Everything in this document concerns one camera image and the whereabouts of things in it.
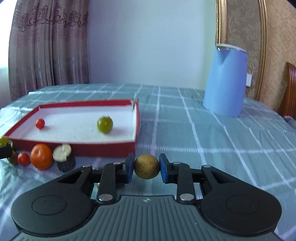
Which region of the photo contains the large green tomato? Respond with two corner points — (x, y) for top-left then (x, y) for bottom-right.
(0, 137), (11, 148)

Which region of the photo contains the orange mandarin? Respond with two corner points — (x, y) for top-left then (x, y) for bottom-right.
(30, 144), (54, 171)

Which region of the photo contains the small red cherry tomato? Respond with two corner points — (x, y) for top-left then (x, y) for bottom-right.
(35, 118), (45, 130)

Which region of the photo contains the dark eggplant cylinder piece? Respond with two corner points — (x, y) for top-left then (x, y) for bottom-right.
(52, 144), (76, 172)

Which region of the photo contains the small green tomato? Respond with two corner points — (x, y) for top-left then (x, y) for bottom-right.
(97, 116), (113, 134)

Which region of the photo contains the teal checked bedspread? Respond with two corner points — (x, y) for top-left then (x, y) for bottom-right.
(1, 83), (295, 240)

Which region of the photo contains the red shallow cardboard box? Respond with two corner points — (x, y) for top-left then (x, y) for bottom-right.
(4, 99), (140, 158)

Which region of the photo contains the wooden chair back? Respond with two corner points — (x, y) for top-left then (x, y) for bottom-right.
(278, 62), (296, 119)

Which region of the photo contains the light blue kettle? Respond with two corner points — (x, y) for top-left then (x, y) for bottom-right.
(203, 43), (248, 118)

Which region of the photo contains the brown patterned curtain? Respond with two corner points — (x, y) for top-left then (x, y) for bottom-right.
(8, 1), (89, 100)

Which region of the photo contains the gold framed headboard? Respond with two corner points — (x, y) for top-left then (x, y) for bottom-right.
(216, 1), (295, 110)

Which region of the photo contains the white wall switch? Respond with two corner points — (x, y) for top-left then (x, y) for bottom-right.
(246, 73), (252, 87)

